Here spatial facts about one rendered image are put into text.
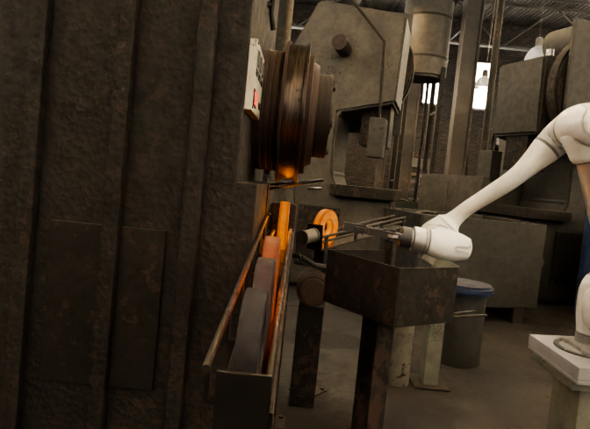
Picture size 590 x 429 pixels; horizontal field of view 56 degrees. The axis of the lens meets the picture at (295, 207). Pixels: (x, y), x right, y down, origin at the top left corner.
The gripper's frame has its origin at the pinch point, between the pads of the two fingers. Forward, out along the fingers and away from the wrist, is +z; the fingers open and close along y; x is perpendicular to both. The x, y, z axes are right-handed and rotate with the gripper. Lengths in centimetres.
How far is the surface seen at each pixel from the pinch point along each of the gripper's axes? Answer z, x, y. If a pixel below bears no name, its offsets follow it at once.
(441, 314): -18, -13, -61
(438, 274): -15, -3, -62
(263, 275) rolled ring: 24, -4, -100
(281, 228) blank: 24.6, -4.3, -7.6
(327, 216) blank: 7.7, 0.1, 37.2
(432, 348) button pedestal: -53, -52, 60
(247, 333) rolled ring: 24, -9, -120
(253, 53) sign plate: 39, 42, -51
